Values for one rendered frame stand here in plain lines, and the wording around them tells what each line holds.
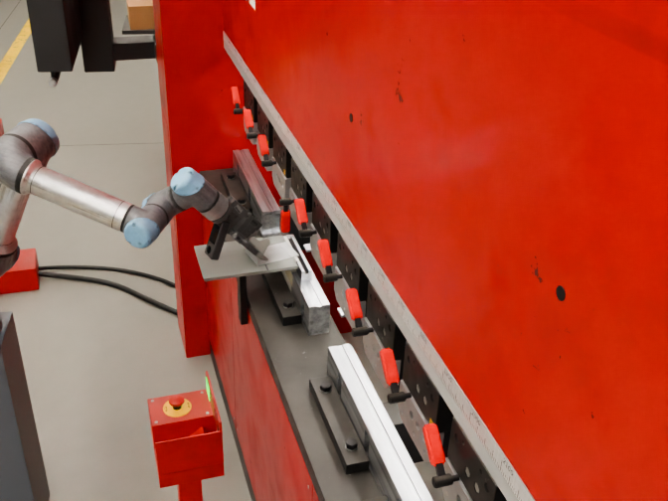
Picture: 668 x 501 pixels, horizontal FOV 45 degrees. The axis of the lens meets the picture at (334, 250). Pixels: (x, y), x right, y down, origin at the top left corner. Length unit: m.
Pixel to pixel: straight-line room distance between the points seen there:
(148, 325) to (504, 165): 2.90
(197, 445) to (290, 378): 0.28
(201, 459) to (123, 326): 1.79
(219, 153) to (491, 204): 2.12
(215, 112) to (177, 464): 1.42
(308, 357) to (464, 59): 1.20
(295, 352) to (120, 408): 1.35
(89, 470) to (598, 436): 2.42
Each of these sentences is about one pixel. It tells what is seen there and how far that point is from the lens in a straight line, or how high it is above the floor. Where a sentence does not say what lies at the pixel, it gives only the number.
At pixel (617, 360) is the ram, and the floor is 1.69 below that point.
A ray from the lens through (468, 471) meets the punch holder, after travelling 1.29.
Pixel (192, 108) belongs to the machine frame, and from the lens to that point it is 3.02.
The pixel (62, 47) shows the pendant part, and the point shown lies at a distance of 3.07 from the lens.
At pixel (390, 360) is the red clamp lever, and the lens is 1.45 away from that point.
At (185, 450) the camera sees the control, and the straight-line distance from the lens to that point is 2.06.
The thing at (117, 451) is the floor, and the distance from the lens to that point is 3.20.
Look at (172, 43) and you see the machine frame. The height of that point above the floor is 1.37.
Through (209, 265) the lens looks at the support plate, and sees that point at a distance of 2.28.
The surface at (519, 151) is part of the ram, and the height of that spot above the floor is 1.82.
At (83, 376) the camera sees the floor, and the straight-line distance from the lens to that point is 3.56.
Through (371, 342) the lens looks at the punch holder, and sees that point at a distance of 1.62.
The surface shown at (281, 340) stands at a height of 0.87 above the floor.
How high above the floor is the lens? 2.20
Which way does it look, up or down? 31 degrees down
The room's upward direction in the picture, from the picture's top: 2 degrees clockwise
